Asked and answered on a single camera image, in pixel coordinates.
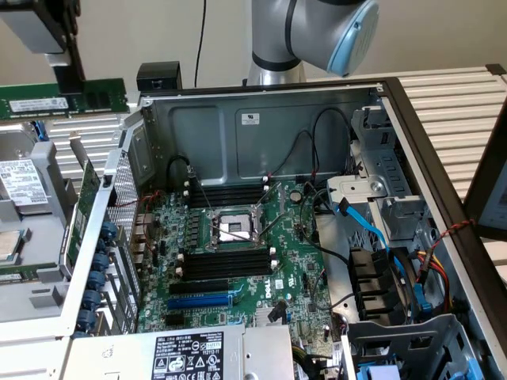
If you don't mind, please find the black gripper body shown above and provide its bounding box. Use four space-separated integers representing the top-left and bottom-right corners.
59 0 83 44

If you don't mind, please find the green RAM stick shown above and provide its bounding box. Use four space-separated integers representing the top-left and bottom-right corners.
0 78 131 122
0 263 61 284

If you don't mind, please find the black RAM slot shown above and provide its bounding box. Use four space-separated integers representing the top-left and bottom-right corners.
174 264 279 279
182 178 270 194
185 259 274 273
189 197 265 209
185 248 273 261
182 189 270 203
189 188 265 198
176 253 278 267

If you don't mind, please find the small black box device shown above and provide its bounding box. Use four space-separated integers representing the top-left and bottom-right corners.
135 61 184 92

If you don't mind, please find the silver hard disk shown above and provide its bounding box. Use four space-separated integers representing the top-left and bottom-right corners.
0 128 55 207

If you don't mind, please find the green graphics card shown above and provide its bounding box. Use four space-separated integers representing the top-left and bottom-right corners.
59 132 102 275

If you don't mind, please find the black and grey PC case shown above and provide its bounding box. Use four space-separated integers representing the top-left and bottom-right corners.
55 77 507 380

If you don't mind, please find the thin metal locking lever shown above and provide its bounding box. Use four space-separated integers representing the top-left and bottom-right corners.
208 224 257 242
194 177 218 214

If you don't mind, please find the silver CPU chip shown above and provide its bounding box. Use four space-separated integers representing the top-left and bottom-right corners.
0 228 22 265

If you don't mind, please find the metal socket cover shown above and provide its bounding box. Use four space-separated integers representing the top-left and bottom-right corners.
256 182 287 241

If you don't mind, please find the long black expansion slot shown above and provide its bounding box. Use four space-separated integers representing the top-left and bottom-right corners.
169 279 230 297

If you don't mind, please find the blue expansion slot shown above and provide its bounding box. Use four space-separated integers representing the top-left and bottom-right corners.
166 294 233 312

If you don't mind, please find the grey power supply unit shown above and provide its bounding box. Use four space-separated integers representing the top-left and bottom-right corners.
71 324 295 380

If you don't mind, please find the green motherboard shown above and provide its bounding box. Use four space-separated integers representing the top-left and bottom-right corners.
134 180 349 357

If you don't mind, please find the silver finned heatsink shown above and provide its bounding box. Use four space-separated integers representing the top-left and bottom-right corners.
255 306 288 326

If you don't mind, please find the grey metal disk bay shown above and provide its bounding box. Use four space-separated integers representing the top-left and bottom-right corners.
326 106 433 242

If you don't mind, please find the black corner cap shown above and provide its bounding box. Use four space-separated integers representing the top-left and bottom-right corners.
484 63 507 86

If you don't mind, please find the large perforated drive cage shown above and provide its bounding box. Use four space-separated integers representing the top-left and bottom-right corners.
340 312 483 380

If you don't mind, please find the black framed monitor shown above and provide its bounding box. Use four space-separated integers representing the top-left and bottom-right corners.
462 122 507 241

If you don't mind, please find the blue flat wire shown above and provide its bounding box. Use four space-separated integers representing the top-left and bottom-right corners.
32 120 51 143

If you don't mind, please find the black looped fan wire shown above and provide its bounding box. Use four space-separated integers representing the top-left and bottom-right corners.
166 154 198 199

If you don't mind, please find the hanging black cable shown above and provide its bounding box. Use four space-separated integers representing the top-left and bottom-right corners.
193 0 208 87

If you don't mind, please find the red-black twisted wire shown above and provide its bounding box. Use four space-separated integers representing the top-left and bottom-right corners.
135 191 168 206
429 218 477 250

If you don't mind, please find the CPU socket with metal frame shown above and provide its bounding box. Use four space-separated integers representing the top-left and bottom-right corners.
204 206 265 251

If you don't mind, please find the thin grey wire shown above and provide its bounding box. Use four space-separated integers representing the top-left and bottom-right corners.
267 130 318 183

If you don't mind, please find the thin black wire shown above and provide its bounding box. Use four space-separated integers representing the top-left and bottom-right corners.
311 108 353 179

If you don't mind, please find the black angled cable plug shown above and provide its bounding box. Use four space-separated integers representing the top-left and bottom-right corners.
268 299 287 324

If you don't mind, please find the thin black curved cable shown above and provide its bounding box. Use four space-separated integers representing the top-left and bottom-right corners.
299 180 352 265

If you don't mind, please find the blue SATA wire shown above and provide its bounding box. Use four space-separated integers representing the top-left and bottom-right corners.
336 199 395 253

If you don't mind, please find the yellow-black power wire bundle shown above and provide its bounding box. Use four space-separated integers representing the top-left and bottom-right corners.
292 342 341 380

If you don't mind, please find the black plastic bracket block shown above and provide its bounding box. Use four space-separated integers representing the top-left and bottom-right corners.
347 245 399 321

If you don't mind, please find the coloured power wire bundle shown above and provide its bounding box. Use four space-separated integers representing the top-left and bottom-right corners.
407 249 455 314

